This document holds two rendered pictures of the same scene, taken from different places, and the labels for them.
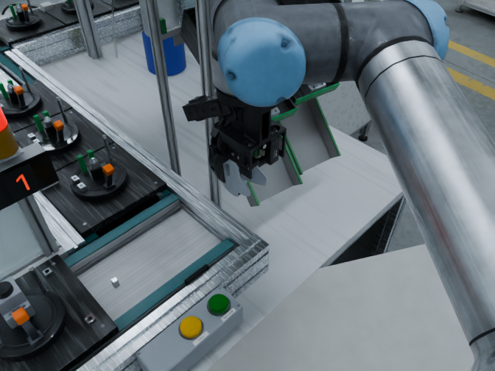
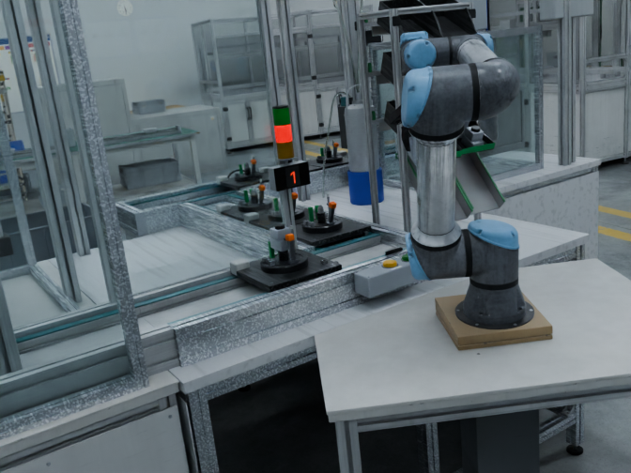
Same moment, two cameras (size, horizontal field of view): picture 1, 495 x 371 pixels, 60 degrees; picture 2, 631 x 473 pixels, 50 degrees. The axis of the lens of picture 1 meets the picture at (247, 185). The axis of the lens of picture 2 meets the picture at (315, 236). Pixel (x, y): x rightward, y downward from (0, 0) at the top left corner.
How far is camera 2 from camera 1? 1.43 m
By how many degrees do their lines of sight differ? 30
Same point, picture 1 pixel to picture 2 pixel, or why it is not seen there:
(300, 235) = not seen: hidden behind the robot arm
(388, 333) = (539, 290)
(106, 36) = (313, 188)
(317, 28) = (439, 41)
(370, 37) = (460, 42)
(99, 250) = (324, 252)
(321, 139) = (490, 194)
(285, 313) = (460, 285)
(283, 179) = (458, 212)
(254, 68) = (416, 52)
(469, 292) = not seen: hidden behind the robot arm
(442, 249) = not seen: hidden behind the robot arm
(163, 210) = (368, 240)
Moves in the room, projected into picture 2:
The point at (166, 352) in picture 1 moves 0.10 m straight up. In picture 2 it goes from (374, 271) to (371, 236)
